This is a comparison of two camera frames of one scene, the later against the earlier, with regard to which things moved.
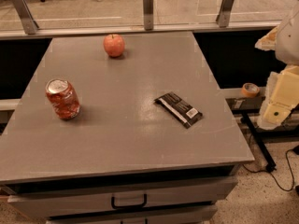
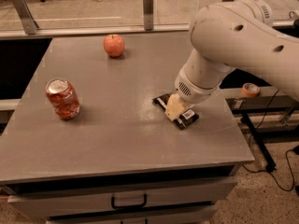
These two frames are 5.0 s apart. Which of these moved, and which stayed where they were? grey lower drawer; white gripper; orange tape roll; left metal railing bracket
Moved: white gripper
Stayed: left metal railing bracket; orange tape roll; grey lower drawer
